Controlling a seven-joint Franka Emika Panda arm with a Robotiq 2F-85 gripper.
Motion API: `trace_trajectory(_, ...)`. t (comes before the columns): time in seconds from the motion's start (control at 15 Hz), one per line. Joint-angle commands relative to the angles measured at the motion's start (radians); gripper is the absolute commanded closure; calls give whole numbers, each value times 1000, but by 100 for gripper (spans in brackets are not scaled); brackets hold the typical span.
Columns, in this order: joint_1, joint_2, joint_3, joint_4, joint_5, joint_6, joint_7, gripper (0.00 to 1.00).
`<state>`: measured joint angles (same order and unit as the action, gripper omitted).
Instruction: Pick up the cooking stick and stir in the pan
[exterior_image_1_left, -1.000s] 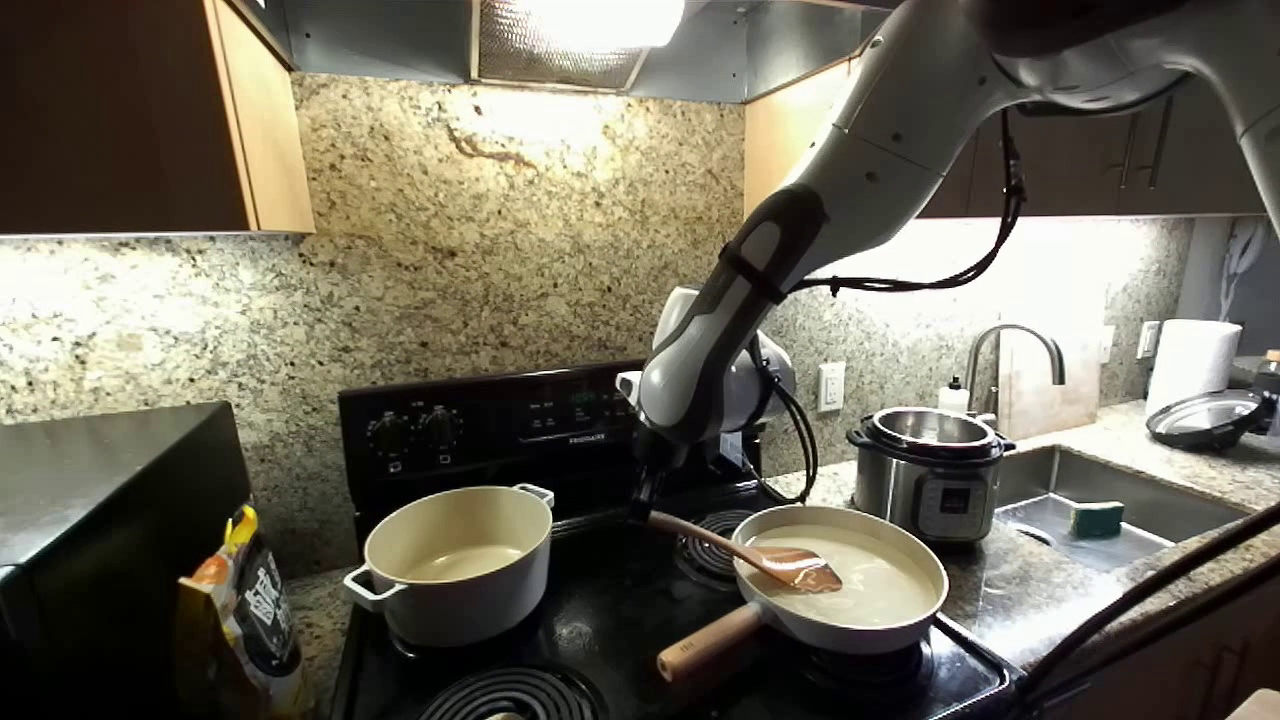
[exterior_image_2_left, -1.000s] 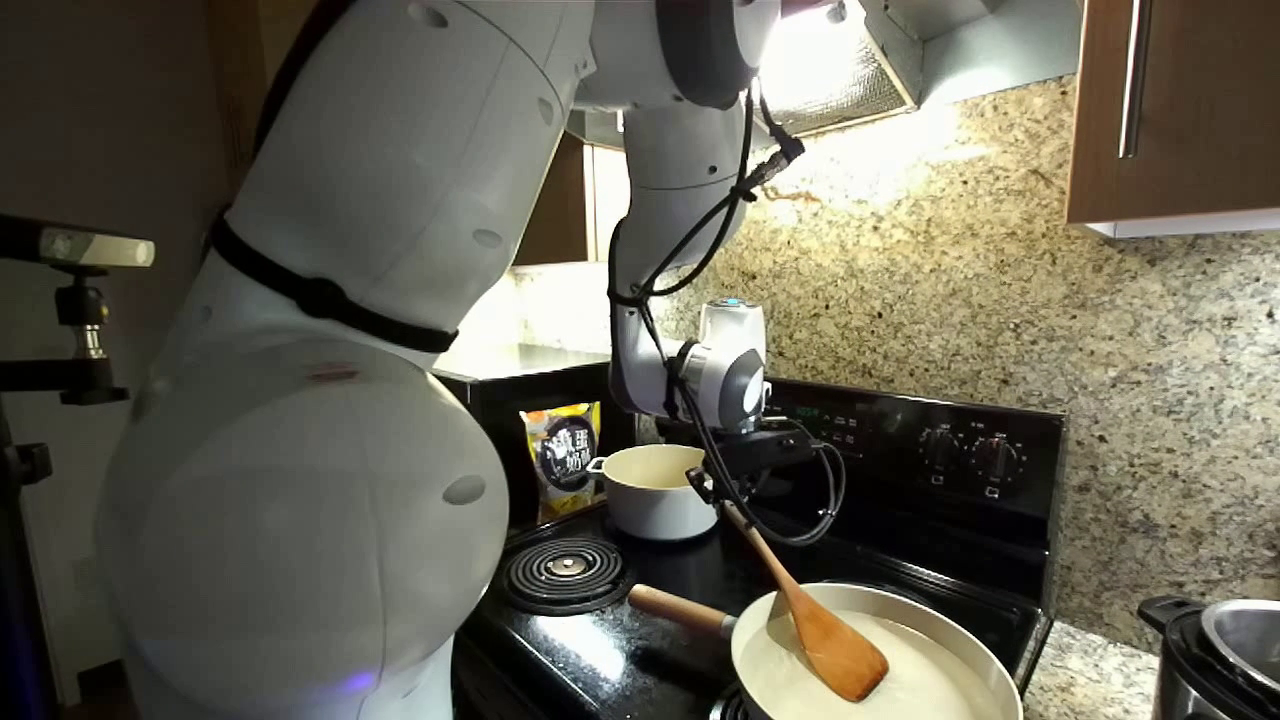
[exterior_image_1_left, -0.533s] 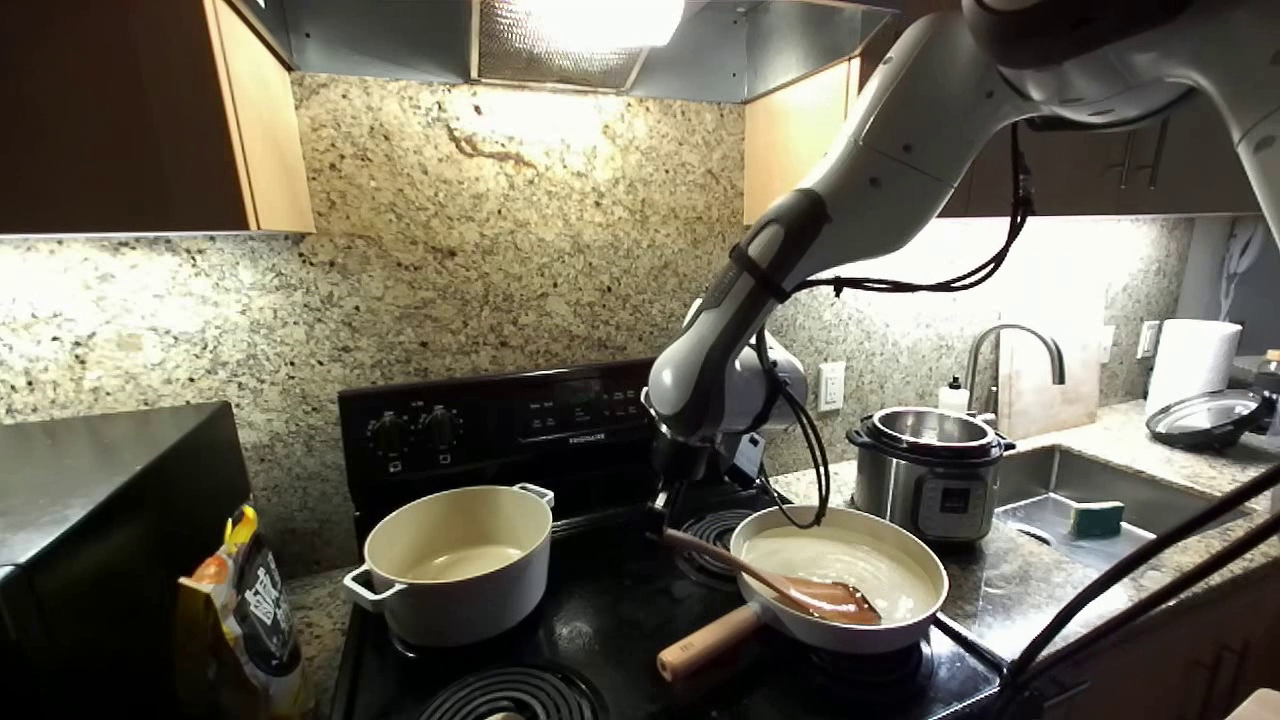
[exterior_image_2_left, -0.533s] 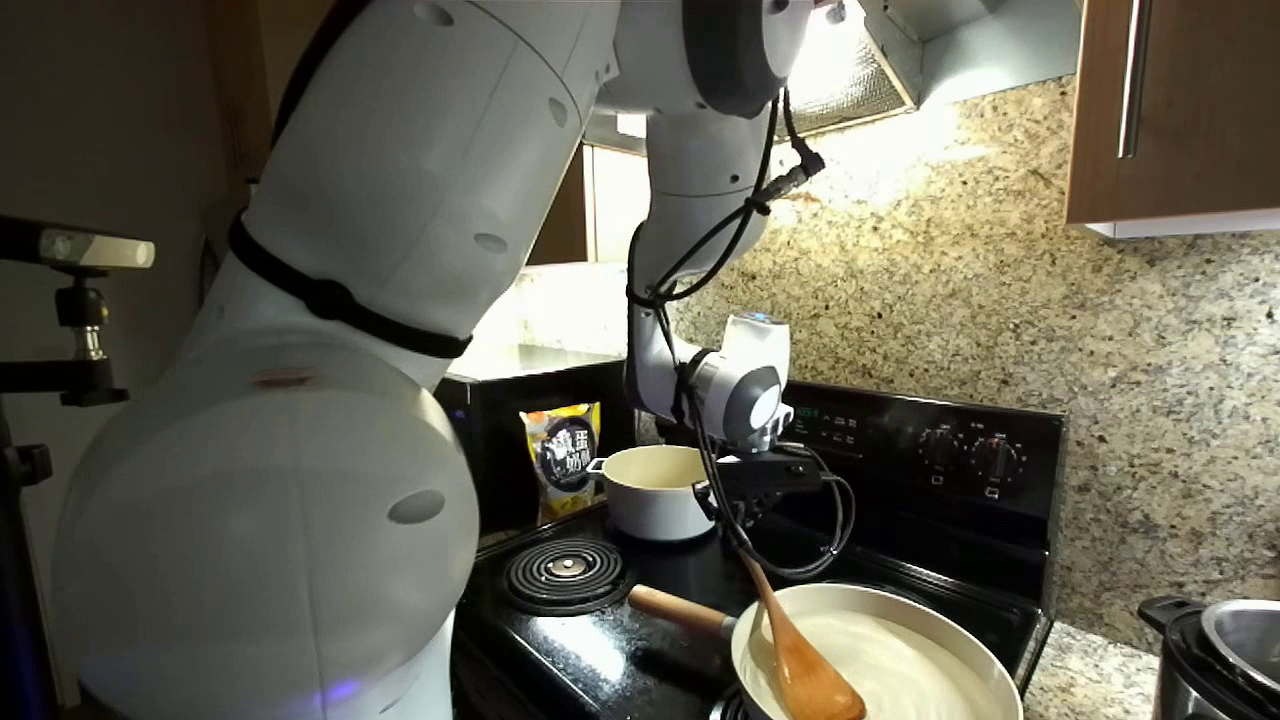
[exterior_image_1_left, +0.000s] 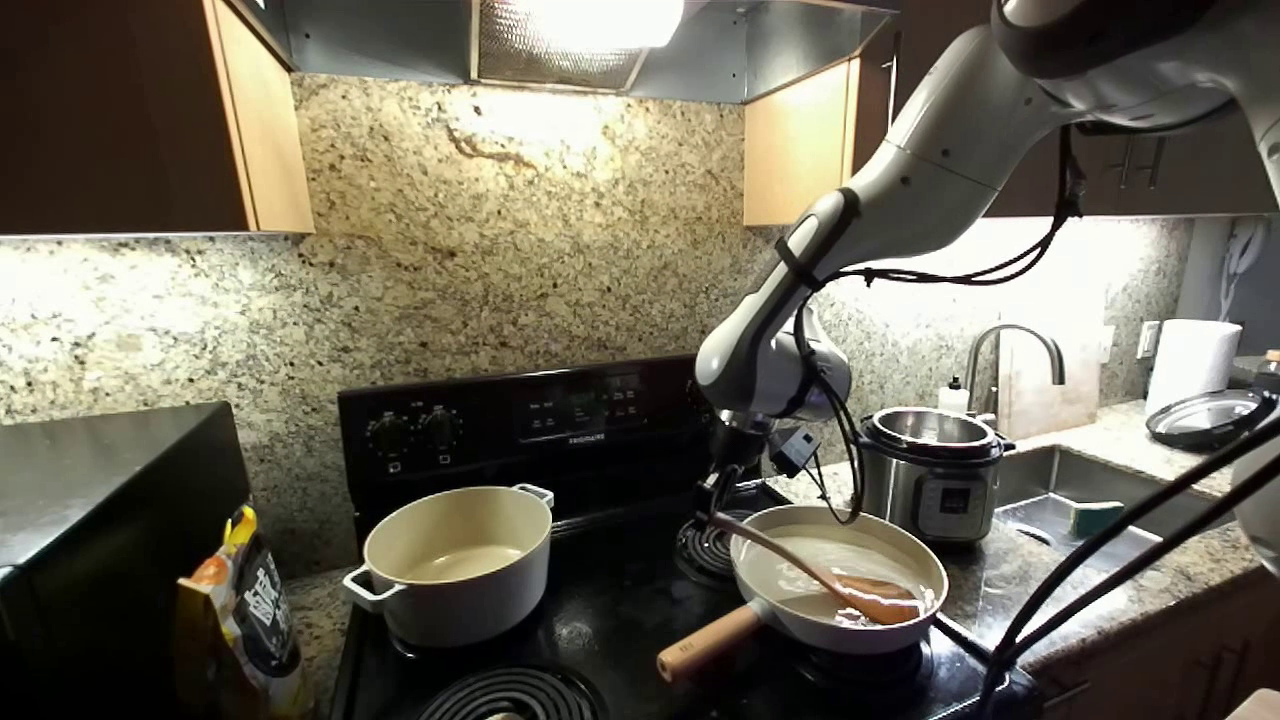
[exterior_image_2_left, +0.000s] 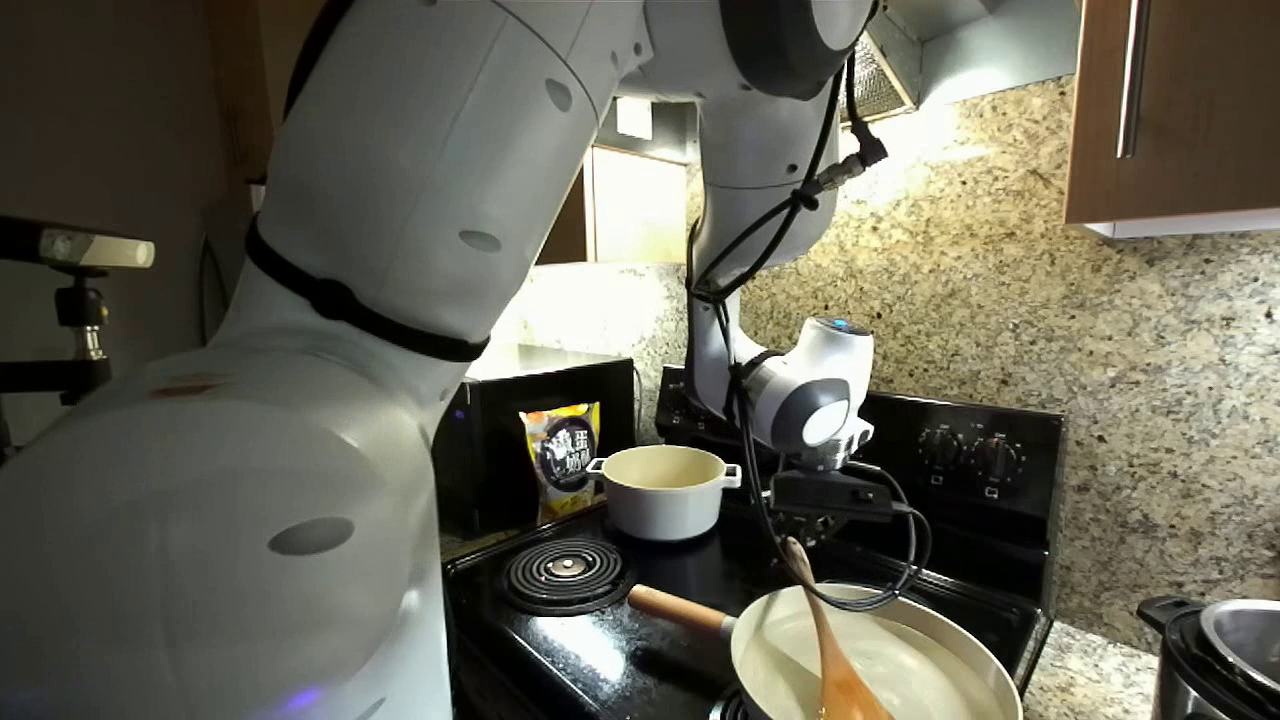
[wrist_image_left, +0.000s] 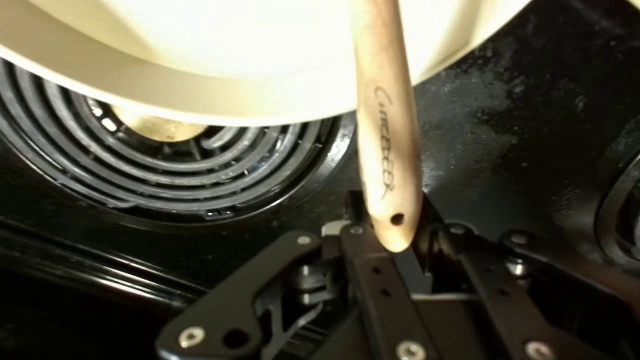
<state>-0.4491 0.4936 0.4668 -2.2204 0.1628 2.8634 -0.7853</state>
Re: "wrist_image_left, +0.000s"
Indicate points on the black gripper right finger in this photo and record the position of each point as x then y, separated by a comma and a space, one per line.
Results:
493, 293

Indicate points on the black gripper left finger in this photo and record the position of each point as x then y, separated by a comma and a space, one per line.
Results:
387, 301

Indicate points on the wooden cooking spoon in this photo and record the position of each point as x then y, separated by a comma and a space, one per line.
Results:
391, 133

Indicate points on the black electric stove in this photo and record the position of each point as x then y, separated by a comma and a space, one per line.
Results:
520, 133

